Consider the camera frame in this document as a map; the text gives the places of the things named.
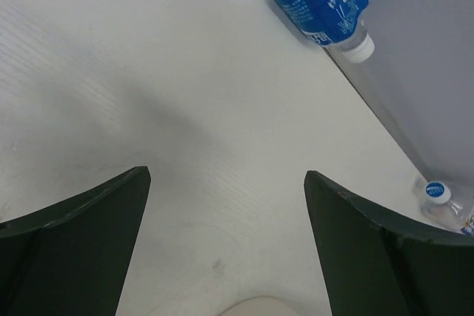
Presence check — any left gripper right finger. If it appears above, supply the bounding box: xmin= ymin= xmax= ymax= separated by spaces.
xmin=304 ymin=171 xmax=473 ymax=315

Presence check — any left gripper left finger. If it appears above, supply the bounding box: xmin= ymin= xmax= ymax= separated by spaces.
xmin=1 ymin=167 xmax=150 ymax=315

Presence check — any white bin with black rim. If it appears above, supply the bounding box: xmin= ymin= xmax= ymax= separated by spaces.
xmin=219 ymin=296 xmax=300 ymax=316

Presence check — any white blue label plastic bottle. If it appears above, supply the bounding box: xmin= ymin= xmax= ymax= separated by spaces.
xmin=421 ymin=181 xmax=473 ymax=237

